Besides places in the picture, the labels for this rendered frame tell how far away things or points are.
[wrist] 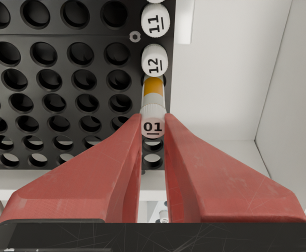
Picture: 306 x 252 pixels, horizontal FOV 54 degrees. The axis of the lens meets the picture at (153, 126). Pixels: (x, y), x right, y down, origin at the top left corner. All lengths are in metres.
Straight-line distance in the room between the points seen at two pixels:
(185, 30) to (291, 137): 0.10
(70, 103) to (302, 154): 0.14
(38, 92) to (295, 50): 0.16
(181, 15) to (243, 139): 0.13
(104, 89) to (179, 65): 0.08
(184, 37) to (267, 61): 0.07
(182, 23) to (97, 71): 0.07
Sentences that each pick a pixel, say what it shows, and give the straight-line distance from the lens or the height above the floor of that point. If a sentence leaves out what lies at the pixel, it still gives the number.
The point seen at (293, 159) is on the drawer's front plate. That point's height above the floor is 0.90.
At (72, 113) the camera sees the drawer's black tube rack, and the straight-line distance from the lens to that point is 0.18.
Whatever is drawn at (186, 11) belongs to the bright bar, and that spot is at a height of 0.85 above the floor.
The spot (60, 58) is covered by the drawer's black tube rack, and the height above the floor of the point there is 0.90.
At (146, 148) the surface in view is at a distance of 0.19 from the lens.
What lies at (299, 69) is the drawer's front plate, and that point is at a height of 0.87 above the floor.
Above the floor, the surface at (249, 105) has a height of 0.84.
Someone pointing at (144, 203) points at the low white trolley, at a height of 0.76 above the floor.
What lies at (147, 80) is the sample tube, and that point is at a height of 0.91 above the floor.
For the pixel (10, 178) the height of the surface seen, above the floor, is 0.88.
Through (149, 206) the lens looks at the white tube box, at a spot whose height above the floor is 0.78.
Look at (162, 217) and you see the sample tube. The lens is 0.39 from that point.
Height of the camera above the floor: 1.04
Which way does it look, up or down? 54 degrees down
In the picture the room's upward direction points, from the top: 179 degrees clockwise
